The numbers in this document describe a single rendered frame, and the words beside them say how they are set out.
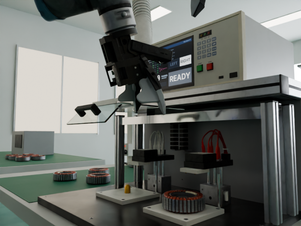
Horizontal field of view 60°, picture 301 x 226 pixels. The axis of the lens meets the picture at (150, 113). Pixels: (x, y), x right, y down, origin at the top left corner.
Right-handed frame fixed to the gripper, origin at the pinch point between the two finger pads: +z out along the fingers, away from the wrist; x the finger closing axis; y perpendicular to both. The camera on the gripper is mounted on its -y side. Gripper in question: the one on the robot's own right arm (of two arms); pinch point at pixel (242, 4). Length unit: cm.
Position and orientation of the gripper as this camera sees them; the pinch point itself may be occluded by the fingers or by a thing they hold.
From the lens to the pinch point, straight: 40.6
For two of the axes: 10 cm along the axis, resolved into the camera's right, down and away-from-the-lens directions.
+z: 0.0, 10.0, -0.8
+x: 7.7, -0.5, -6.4
